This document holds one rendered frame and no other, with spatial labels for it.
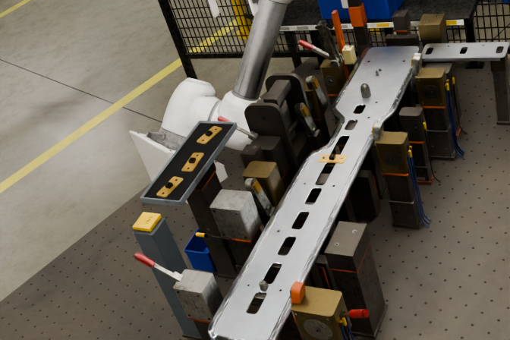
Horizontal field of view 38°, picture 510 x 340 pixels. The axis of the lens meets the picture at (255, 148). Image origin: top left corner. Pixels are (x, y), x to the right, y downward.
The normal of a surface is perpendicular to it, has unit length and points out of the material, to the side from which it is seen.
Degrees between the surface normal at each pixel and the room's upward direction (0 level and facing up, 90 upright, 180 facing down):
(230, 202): 0
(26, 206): 0
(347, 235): 0
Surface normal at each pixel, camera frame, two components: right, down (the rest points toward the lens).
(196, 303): -0.40, 0.62
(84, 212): -0.27, -0.78
